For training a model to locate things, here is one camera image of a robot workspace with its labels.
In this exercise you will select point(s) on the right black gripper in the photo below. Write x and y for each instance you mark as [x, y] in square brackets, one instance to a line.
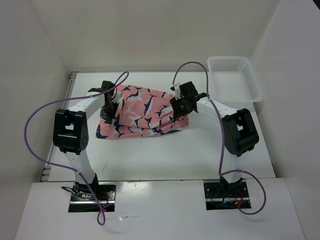
[177, 112]

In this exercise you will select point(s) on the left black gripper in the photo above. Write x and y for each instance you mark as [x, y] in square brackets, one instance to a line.
[108, 117]

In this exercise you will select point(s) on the pink shark print shorts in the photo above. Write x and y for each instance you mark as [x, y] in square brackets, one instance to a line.
[142, 112]

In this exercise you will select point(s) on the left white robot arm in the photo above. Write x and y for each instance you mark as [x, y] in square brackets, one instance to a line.
[71, 135]

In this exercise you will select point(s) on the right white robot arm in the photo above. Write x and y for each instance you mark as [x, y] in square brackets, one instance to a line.
[239, 133]

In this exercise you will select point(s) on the white plastic basket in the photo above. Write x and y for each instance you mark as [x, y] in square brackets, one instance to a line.
[233, 80]

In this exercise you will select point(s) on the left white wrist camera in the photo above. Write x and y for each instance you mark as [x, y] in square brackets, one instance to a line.
[117, 97]

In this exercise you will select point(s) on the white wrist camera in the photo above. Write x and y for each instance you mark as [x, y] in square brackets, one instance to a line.
[117, 97]
[177, 91]

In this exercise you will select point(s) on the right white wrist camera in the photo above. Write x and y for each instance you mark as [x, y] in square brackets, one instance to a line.
[177, 91]

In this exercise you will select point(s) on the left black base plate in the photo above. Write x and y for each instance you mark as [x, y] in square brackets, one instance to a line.
[82, 200]

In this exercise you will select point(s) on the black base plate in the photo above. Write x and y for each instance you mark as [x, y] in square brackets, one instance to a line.
[217, 198]
[82, 200]

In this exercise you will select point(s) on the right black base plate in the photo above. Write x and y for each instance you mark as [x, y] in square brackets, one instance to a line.
[217, 198]

